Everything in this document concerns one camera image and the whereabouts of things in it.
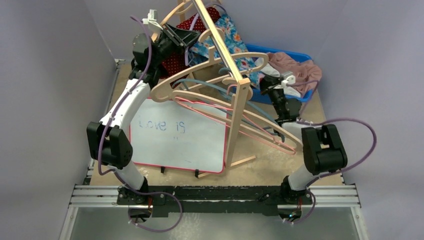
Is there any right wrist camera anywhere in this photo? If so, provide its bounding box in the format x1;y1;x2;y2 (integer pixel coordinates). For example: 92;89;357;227
274;75;296;89

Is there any wooden clothes rack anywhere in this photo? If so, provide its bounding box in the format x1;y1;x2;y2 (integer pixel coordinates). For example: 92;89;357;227
171;0;253;171

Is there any pink garment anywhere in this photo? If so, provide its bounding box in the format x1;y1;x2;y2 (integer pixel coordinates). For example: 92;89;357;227
262;52;323;97

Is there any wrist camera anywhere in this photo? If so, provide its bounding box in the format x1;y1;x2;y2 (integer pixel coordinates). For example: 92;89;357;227
274;75;296;89
142;9;163;34

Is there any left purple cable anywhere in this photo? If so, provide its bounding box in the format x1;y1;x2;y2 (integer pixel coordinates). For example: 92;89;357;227
96;15;153;186

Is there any blue floral garment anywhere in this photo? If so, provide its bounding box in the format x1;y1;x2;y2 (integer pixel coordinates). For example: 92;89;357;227
188;13;256;71

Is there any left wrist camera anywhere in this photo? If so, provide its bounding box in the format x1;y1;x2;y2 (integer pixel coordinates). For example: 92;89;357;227
142;9;163;34

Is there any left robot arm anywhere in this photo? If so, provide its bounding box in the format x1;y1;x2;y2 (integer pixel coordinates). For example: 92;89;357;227
86;24;201;205

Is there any blue plastic bin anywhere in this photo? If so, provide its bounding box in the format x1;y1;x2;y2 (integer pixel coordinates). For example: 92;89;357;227
245;43;315;106

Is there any white board with pink edge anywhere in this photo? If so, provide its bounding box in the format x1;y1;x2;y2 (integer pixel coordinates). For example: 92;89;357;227
129;98;227;173

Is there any purple cable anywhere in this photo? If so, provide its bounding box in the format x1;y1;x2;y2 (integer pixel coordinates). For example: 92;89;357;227
96;15;153;186
286;79;378;226

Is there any empty wooden hanger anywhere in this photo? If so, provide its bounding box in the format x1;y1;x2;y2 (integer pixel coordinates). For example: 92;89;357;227
150;0;213;43

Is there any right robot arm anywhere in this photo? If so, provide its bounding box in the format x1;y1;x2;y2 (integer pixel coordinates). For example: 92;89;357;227
259;74;348;204

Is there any pink wire hanger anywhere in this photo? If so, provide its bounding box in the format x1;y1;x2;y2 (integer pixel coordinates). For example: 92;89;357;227
174;84;297;157

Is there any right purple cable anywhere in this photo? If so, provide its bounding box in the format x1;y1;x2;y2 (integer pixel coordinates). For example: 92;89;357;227
286;79;378;226

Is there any purple hanger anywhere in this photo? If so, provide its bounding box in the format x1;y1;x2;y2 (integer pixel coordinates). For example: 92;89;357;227
184;0;227;66

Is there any red polka dot dress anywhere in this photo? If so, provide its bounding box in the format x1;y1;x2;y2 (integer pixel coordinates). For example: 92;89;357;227
160;14;206;79

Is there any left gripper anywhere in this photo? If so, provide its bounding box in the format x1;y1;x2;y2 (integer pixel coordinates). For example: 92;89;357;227
150;23;200;68

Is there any plain wooden hanger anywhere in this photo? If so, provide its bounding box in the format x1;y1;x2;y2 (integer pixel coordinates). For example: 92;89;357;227
170;74;304;154

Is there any teal blue hanger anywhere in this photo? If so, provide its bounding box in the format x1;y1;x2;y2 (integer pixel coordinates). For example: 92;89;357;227
170;67;286;144

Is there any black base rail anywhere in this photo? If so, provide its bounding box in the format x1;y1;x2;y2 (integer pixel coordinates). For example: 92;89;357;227
116;185;313;218

